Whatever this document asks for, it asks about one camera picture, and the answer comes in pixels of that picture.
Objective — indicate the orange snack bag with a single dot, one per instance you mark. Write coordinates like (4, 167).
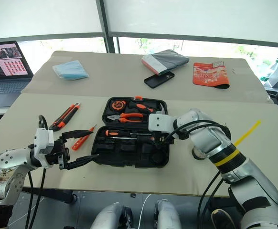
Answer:
(209, 75)

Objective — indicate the black smartphone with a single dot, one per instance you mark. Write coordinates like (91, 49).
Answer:
(159, 80)

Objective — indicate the yellow zip tie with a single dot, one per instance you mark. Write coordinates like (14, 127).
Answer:
(247, 132)

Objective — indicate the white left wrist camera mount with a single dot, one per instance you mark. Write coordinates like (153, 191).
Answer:
(43, 140)

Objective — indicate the dark shoe with tan trim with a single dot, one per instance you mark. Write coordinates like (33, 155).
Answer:
(221, 219)

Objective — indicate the orange black utility knife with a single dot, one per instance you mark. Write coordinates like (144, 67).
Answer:
(63, 118)

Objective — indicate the black table frame bar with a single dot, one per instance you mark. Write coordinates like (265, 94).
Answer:
(57, 194)

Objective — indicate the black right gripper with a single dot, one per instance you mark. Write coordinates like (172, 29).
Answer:
(162, 140)

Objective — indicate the green plastic bottle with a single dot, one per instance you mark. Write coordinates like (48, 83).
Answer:
(271, 69)

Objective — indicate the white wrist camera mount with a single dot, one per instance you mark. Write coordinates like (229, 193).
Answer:
(43, 140)
(160, 122)

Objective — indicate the blue face mask pack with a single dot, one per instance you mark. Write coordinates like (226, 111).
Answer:
(71, 69)

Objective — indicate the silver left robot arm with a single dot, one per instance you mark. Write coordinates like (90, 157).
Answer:
(10, 159)

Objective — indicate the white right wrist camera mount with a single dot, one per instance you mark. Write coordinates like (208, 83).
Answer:
(160, 122)

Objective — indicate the orange tester screwdriver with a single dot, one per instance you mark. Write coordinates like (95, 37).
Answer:
(79, 142)

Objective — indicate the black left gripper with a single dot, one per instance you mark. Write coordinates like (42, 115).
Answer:
(57, 150)

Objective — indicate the grey laptop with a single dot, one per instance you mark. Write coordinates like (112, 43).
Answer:
(5, 90)

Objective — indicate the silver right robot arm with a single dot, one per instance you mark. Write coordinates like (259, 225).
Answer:
(249, 171)

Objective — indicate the beige paper table sheet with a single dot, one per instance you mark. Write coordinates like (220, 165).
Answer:
(110, 81)

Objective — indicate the silver rounded leg shell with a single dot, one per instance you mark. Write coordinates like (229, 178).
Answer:
(110, 217)
(167, 214)

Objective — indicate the grey white folded pouch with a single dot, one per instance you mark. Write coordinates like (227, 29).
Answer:
(167, 60)

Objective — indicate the black window frame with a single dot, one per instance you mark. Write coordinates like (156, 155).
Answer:
(112, 43)

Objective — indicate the orange black tape measure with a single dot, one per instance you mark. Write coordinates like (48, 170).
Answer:
(118, 105)

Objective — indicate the black plastic tool case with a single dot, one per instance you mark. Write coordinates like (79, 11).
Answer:
(129, 153)

